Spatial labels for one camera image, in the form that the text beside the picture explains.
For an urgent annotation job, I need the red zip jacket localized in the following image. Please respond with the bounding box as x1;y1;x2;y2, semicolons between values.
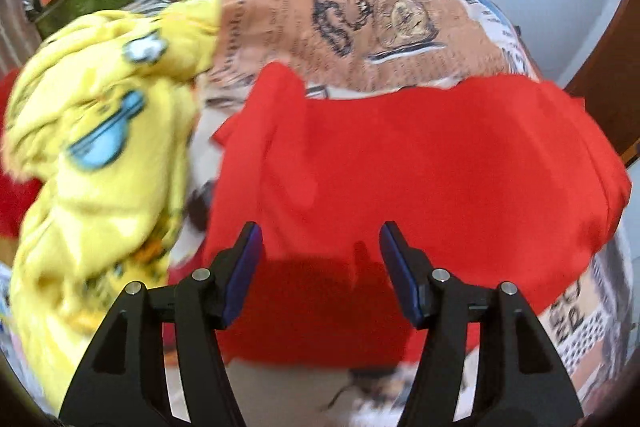
199;60;633;368

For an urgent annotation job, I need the red fluffy garment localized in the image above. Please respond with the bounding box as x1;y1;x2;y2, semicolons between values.
0;68;42;239

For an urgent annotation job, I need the yellow cartoon fleece blanket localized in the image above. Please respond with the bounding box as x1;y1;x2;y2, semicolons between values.
2;0;222;410

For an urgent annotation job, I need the brown wooden door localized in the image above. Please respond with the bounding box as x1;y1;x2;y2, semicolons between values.
565;0;640;166

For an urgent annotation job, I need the striped red gold curtain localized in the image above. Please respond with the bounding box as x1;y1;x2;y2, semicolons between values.
0;0;41;76

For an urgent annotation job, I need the newspaper print bed quilt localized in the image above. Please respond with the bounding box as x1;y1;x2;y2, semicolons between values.
186;0;632;426

